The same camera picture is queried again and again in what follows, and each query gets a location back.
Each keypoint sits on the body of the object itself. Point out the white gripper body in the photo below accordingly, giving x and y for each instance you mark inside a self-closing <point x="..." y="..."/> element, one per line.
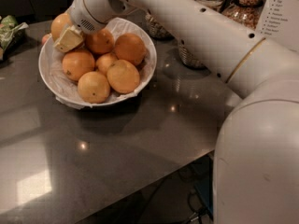
<point x="81" y="18"/>

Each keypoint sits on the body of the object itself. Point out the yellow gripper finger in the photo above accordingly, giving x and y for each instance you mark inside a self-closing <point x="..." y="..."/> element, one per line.
<point x="68" y="38"/>

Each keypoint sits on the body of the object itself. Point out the large orange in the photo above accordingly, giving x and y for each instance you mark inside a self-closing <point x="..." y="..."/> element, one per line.
<point x="58" y="25"/>

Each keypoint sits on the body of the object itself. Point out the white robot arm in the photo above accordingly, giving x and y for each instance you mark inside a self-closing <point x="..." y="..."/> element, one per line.
<point x="256" y="162"/>

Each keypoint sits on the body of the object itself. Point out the pink fruit behind bowl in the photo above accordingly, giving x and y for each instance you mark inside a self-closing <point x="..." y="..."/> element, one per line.
<point x="45" y="38"/>

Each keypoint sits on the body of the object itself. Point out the white bowl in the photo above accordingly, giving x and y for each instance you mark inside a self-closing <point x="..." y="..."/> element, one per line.
<point x="148" y="66"/>

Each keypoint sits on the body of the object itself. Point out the white paper bowl liner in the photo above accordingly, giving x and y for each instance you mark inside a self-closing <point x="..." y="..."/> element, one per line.
<point x="64" y="89"/>

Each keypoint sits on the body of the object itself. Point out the orange left middle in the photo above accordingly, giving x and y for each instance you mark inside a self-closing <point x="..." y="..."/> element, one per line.
<point x="77" y="62"/>

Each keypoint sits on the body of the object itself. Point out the orange top middle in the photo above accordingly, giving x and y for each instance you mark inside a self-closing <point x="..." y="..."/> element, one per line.
<point x="101" y="42"/>

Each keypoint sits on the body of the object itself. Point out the small orange centre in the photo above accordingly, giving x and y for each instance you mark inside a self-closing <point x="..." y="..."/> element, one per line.
<point x="105" y="61"/>

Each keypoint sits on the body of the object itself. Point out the orange bottom front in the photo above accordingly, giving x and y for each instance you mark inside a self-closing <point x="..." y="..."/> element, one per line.
<point x="93" y="87"/>

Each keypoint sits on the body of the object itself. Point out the orange top right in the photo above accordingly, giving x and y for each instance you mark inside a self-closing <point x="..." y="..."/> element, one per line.
<point x="130" y="47"/>

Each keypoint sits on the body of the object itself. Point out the green snack packet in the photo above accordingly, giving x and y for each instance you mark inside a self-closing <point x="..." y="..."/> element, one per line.
<point x="11" y="32"/>

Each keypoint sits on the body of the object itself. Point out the orange right front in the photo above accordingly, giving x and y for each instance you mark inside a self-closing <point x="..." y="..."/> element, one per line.
<point x="123" y="77"/>

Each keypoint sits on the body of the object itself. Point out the glass jar pale cereal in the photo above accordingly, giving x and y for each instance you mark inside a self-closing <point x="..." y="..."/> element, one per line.
<point x="156" y="30"/>

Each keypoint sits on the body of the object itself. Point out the right glass jar cereal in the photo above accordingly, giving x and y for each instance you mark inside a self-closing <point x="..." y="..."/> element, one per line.
<point x="245" y="12"/>

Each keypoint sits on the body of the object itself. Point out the white allergen info sign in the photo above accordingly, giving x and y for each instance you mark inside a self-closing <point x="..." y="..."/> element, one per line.
<point x="279" y="20"/>

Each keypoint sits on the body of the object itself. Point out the blue grey floor equipment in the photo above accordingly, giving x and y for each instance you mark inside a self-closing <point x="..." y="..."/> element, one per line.
<point x="200" y="198"/>

